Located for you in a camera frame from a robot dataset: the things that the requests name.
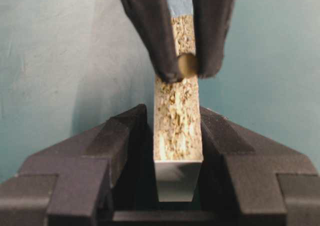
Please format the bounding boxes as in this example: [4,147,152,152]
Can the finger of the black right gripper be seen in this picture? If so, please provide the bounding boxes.
[120,0,184,83]
[192,0,235,79]

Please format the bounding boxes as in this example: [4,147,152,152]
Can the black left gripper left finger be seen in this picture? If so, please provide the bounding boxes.
[0,104,157,226]

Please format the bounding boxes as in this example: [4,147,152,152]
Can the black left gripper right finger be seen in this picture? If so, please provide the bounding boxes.
[198,107,320,226]

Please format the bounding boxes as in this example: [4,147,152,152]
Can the brown wooden rod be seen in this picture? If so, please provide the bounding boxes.
[177,53,199,78]

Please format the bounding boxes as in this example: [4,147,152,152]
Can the white wooden board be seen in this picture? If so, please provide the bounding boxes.
[152,0,205,203]

